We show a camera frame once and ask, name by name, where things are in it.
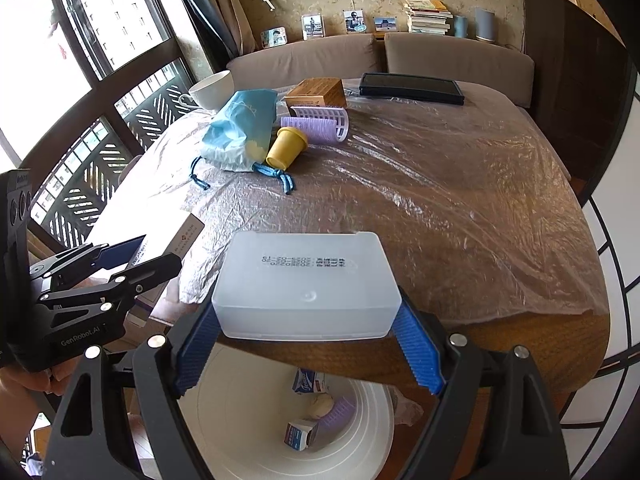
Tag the beige and dark curtain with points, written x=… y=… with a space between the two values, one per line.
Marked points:
x=215 y=5

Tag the dark wooden cabinet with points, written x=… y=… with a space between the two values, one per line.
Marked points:
x=575 y=85

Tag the white wall hook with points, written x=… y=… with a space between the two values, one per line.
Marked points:
x=269 y=2

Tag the wide brown sofa back cushion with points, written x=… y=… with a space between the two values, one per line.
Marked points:
x=310 y=57

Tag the purple hair roller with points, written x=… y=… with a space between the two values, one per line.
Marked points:
x=341 y=410
x=305 y=129

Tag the small white blue carton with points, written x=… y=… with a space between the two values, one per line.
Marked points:
x=299 y=437

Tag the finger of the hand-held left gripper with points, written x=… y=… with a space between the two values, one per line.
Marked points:
x=120 y=252
x=155 y=267

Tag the white embossed ceramic cup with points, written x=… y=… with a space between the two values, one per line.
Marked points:
x=212 y=90

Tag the light blue cylinder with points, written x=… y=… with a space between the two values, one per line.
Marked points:
x=460 y=26

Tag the white round trash bin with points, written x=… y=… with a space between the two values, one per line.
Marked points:
x=240 y=435

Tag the white printed leaflet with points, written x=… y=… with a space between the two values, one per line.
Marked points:
x=180 y=245

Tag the grey cylinder speaker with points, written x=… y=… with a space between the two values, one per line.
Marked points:
x=484 y=25

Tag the dark window lattice railing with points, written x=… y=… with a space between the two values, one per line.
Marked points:
x=80 y=185

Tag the person's left hand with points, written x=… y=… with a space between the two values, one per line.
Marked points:
x=40 y=382

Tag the building photo frame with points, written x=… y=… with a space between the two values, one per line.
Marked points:
x=385 y=24

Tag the tall acrylic photo frame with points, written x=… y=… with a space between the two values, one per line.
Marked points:
x=313 y=27

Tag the rounded photo frame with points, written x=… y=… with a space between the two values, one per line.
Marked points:
x=273 y=38

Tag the white panel sliding door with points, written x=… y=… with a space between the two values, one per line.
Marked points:
x=620 y=220

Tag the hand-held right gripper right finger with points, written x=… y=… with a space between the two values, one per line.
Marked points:
x=417 y=350

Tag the dark blue tablet tray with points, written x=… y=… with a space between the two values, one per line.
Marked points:
x=410 y=85

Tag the clear plastic table cover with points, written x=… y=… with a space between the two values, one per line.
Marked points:
x=425 y=210

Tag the translucent plastic box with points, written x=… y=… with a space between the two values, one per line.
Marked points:
x=305 y=285

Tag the small yellow plastic cup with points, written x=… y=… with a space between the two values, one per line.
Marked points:
x=285 y=150

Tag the brown wooden box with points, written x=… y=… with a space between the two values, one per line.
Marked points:
x=320 y=91

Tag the stack of books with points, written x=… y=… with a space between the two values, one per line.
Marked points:
x=427 y=17

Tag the blue and white packet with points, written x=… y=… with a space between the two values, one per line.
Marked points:
x=307 y=382

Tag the portrait acrylic photo frame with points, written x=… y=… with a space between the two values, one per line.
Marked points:
x=354 y=21

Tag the pinkish plastic bag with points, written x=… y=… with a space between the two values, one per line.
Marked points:
x=407 y=410

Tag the pale tissue ball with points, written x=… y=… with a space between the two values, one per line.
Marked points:
x=320 y=406

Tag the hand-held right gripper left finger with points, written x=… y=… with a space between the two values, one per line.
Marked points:
x=192 y=355

